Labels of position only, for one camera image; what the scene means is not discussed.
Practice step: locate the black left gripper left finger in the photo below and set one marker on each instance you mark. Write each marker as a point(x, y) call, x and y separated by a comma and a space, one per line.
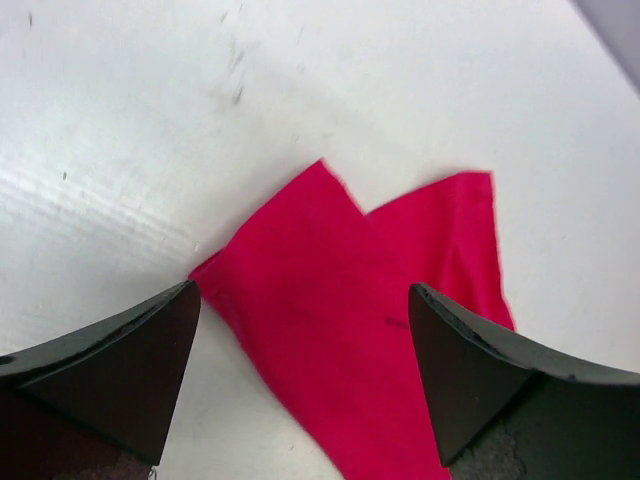
point(102, 390)

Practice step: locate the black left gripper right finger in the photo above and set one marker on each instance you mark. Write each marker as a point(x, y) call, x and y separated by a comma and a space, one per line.
point(496, 397)

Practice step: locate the red t shirt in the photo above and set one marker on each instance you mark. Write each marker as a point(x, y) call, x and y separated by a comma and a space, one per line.
point(316, 292)

